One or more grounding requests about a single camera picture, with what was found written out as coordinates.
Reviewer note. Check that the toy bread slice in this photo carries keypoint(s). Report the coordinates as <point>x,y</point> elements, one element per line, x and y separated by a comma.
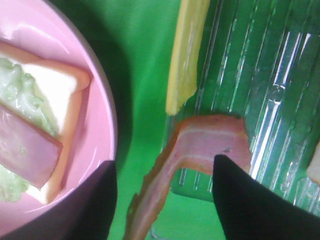
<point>313,170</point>
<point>61,86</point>

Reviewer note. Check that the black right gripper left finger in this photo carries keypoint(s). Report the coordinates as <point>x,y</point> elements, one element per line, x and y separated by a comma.
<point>85,214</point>

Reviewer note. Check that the toy bacon strip streaky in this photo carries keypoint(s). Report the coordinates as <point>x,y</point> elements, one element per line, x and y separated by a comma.
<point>193,145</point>

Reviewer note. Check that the toy bread slice upright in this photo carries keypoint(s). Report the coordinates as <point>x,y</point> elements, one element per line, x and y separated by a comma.
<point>313,170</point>

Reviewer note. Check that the toy bacon strip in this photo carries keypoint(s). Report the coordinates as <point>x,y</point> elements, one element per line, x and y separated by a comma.
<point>26,149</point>

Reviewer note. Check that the pink plate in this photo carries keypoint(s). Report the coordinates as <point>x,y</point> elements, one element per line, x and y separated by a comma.
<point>37,26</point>

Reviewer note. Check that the green tablecloth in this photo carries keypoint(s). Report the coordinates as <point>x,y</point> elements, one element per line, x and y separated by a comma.
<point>133,40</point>

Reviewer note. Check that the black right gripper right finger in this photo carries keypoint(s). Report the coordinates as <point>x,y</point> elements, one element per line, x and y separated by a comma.
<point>249,211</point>

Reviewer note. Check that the toy cheese slice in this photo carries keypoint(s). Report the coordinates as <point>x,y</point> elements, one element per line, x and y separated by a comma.
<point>182,77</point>

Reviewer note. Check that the toy lettuce leaf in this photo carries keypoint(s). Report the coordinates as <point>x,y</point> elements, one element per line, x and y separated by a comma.
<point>19,92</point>

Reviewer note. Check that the clear plastic tray right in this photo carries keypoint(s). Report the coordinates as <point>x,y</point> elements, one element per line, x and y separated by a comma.
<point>260,60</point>

